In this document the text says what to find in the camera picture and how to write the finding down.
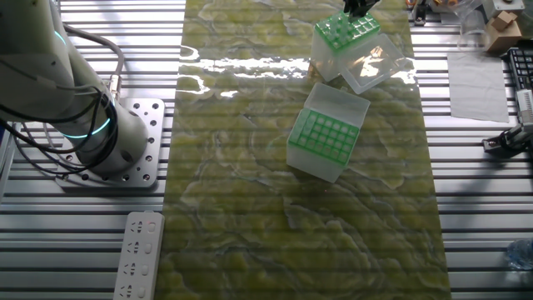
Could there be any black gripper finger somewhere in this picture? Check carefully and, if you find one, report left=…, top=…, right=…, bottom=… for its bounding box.
left=358, top=0, right=382, bottom=17
left=343, top=0, right=361, bottom=22

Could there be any clear tip box green rack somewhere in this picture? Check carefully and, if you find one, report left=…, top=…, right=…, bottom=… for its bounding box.
left=286, top=82, right=371, bottom=183
left=310, top=11, right=411, bottom=96

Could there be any clear plastic container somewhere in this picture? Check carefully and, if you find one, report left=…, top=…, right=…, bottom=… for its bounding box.
left=456, top=0, right=492, bottom=52

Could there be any grey metal device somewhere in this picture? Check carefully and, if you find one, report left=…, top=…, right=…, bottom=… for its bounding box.
left=482, top=0, right=526, bottom=13

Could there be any white paper sheet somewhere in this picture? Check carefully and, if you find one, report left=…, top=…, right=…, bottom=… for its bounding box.
left=446, top=52, right=511, bottom=124

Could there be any brown cardboard box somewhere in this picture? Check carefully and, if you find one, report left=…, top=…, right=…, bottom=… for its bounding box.
left=484, top=10, right=524, bottom=54

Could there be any black keyboard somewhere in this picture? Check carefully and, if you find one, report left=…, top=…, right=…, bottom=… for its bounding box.
left=506, top=46, right=533, bottom=92

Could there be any green marble patterned mat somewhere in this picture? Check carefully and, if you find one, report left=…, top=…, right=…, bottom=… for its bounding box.
left=153, top=0, right=453, bottom=300

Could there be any clear water bottle blue cap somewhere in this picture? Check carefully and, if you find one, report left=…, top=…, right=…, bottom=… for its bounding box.
left=506, top=238, right=533, bottom=271

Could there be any white power strip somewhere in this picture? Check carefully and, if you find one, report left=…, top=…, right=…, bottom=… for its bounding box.
left=112, top=211, right=167, bottom=300

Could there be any black metal bracket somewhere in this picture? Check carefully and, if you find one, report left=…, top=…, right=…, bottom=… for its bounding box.
left=410, top=0, right=430, bottom=27

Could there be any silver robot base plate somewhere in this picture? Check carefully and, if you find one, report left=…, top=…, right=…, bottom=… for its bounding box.
left=56, top=97, right=167, bottom=188

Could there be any grey cable metal connector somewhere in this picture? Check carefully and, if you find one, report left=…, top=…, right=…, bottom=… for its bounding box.
left=62, top=24, right=126, bottom=103

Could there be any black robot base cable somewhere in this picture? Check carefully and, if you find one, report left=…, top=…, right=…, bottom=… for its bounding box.
left=0, top=93, right=121, bottom=176

